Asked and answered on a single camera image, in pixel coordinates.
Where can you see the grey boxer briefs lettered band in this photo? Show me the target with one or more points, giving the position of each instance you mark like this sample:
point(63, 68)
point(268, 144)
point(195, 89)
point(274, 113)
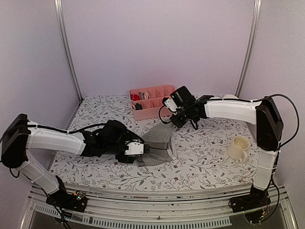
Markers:
point(161, 145)

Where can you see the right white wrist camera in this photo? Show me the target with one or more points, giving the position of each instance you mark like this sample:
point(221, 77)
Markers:
point(169, 103)

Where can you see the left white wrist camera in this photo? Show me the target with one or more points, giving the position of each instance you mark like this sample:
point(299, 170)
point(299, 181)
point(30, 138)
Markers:
point(136, 148)

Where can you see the white small bowl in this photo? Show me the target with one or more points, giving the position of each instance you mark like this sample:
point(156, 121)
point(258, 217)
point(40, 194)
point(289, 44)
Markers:
point(230, 96)

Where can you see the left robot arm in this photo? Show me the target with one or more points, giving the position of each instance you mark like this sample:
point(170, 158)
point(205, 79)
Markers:
point(110, 138)

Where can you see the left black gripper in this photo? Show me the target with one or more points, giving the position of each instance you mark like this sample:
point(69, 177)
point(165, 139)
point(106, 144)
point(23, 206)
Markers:
point(126, 159)

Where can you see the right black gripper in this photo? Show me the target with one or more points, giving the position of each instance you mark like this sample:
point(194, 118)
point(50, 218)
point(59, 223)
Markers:
point(179, 123)

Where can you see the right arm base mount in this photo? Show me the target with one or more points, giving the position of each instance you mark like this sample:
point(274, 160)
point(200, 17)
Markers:
point(255, 199)

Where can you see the dark rolled cloth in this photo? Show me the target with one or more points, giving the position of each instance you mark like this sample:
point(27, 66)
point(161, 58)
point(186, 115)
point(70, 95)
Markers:
point(138, 106)

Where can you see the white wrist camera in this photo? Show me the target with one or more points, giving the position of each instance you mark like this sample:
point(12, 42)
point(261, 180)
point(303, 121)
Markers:
point(136, 148)
point(169, 103)

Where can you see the aluminium frame post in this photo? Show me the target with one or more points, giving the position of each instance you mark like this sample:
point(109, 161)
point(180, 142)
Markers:
point(66, 48)
point(250, 45)

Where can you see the right aluminium frame post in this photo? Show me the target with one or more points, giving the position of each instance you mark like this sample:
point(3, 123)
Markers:
point(250, 45)

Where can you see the grey underwear cream waistband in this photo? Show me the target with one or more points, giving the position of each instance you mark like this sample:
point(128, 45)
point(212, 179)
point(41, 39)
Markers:
point(144, 95)

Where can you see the red rolled cloth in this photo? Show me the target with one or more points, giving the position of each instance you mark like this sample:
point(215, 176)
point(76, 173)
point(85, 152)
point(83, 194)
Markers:
point(135, 97)

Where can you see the pink divided organizer box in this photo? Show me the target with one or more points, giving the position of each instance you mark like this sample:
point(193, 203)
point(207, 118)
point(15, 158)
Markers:
point(152, 105)

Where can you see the left aluminium frame post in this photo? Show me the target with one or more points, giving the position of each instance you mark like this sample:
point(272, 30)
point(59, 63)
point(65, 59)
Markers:
point(66, 48)

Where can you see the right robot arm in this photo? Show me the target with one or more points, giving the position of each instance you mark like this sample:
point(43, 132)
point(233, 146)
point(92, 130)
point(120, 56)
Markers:
point(262, 113)

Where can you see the cream ceramic mug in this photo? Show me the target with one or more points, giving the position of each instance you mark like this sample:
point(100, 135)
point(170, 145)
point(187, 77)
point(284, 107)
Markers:
point(237, 149)

